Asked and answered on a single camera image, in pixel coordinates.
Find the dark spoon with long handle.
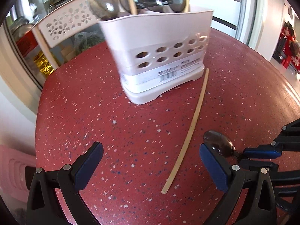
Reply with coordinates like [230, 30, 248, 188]
[203, 130, 239, 158]

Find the pink plastic stool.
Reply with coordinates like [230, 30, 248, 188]
[1, 145, 36, 203]

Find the white plastic utensil holder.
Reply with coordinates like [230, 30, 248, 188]
[99, 9, 213, 105]

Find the gold foil package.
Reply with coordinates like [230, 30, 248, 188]
[34, 51, 54, 78]

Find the red basket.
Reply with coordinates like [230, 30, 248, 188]
[16, 31, 38, 57]

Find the steel bowl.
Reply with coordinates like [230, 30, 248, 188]
[12, 23, 34, 42]

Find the white perforated basket cart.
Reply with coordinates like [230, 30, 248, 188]
[32, 0, 100, 70]

